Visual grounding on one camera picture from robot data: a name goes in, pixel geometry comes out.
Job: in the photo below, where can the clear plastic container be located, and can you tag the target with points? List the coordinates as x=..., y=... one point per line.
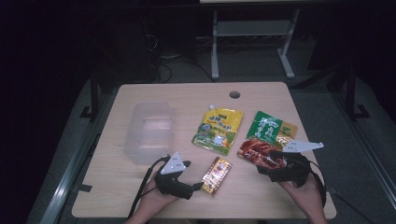
x=149, y=133

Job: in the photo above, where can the person's right hand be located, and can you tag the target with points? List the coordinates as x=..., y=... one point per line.
x=309, y=199

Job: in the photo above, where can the yellow spout pouch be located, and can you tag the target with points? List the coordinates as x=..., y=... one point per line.
x=218, y=130

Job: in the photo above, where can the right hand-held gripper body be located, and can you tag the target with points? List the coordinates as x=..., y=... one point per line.
x=292, y=171

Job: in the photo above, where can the black metal stand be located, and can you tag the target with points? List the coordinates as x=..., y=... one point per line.
x=351, y=93
x=94, y=96

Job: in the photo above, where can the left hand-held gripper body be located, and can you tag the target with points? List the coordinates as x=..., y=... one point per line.
x=172, y=183

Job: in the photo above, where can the white metal desk frame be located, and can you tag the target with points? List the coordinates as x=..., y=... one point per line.
x=252, y=28

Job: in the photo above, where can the person's left hand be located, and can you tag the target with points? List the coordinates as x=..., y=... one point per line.
x=154, y=202

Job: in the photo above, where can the aluminium rail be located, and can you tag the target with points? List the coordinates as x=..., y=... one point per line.
x=370, y=149
x=65, y=186

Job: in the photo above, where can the small red and yellow box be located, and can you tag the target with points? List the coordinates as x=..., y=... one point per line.
x=216, y=175

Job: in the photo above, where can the dark round table grommet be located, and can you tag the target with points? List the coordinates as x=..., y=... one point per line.
x=234, y=95

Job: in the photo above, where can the green and red snack packet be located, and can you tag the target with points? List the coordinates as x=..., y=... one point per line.
x=264, y=130

